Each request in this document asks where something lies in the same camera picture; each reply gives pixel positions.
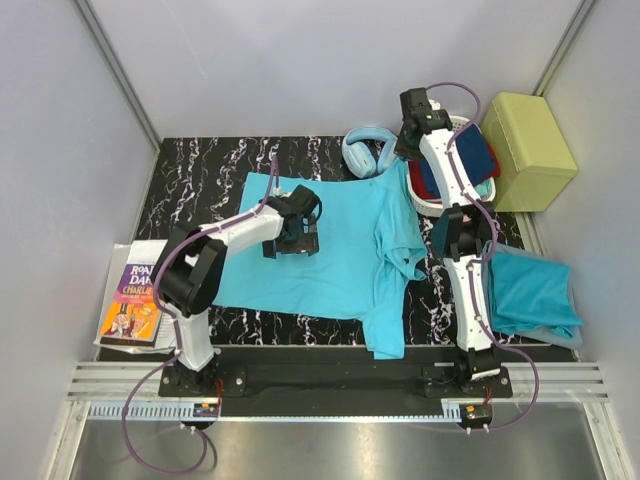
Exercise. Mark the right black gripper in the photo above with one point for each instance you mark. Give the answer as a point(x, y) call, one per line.
point(404, 153)

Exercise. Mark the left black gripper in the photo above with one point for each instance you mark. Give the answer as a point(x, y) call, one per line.
point(292, 245)

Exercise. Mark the turquoise t-shirt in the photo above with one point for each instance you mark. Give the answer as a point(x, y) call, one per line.
point(370, 245)

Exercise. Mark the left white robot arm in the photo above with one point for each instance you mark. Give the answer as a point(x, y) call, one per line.
point(188, 273)

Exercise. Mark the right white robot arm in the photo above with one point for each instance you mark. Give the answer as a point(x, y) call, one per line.
point(465, 227)

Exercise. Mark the pile of teal t-shirts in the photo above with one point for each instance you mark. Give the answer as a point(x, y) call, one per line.
point(531, 296)

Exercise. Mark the light blue headphones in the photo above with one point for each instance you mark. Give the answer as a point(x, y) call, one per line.
point(358, 157)

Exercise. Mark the white plastic laundry basket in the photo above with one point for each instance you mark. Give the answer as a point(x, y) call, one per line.
point(433, 207)

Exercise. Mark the navy blue folded t-shirt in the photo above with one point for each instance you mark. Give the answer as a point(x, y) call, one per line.
point(475, 150)

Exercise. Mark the teal folded t-shirt in basket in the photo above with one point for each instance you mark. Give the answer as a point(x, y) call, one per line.
point(485, 189)

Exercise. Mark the yellow-green storage box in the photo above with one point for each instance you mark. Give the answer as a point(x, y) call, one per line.
point(535, 161)

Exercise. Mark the white paper sheets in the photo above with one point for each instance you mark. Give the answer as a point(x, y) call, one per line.
point(139, 252)

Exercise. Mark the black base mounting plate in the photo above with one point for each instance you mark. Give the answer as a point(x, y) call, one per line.
point(326, 381)

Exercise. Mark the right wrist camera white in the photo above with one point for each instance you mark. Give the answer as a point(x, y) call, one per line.
point(436, 106)

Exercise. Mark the aluminium rail frame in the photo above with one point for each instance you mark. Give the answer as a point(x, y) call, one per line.
point(102, 389)

